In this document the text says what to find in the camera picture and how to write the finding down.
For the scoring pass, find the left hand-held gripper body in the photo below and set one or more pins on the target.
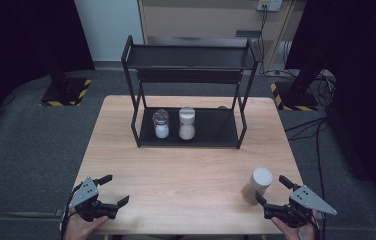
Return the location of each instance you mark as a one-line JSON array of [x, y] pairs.
[[87, 196]]

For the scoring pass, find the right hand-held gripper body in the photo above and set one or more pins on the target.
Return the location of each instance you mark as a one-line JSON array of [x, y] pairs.
[[304, 203]]

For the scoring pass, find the white lid jar brown powder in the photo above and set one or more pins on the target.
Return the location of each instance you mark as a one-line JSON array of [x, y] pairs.
[[257, 186]]

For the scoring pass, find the silver lid glass jar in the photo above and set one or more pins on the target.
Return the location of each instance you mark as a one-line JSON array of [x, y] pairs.
[[161, 125]]

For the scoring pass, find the black metal two-tier rack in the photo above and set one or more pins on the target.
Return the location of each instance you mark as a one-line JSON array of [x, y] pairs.
[[189, 83]]

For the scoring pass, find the person's right hand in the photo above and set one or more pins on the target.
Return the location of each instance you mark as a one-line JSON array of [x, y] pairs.
[[294, 231]]

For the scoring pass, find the person's left hand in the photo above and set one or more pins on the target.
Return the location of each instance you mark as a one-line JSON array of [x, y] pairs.
[[82, 228]]

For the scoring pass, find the black stand base striped tape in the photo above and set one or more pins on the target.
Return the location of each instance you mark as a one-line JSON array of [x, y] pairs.
[[66, 93], [294, 98]]

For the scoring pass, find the small dark round knob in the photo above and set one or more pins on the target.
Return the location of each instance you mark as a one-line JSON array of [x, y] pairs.
[[223, 107]]

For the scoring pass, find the dark curtain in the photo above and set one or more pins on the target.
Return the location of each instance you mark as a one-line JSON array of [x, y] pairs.
[[16, 50], [366, 83]]

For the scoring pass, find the light wooden cabinet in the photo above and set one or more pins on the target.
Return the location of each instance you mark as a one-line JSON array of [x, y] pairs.
[[202, 18]]

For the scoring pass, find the white wall power outlet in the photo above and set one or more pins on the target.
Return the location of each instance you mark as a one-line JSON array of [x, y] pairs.
[[270, 4]]

